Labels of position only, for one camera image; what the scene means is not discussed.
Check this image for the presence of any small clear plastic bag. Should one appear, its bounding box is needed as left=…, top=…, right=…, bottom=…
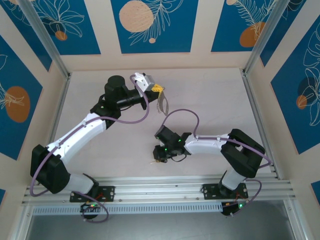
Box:
left=156, top=89, right=171, bottom=116

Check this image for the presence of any black controller board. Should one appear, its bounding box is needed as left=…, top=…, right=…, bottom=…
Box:
left=79, top=201, right=102, bottom=222
left=221, top=201, right=248, bottom=218

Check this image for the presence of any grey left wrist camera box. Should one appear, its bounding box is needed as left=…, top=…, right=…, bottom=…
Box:
left=133, top=72, right=157, bottom=92

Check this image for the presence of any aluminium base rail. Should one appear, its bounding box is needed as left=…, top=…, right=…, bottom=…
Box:
left=21, top=176, right=298, bottom=205

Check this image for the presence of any blue floral wall poster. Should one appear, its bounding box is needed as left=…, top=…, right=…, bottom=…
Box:
left=270, top=23, right=320, bottom=155
left=29, top=0, right=102, bottom=56
left=210, top=0, right=280, bottom=53
left=0, top=4, right=53, bottom=73
left=259, top=0, right=315, bottom=68
left=110, top=0, right=200, bottom=54
left=0, top=34, right=44, bottom=161

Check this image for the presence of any aluminium side rail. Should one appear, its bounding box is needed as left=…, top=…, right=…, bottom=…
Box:
left=37, top=72, right=72, bottom=186
left=240, top=69, right=280, bottom=180

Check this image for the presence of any white slotted cable duct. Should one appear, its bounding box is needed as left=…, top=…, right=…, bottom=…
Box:
left=32, top=202, right=224, bottom=216

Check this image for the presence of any aluminium frame post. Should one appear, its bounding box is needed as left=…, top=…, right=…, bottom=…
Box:
left=18, top=0, right=72, bottom=80
left=244, top=0, right=295, bottom=76

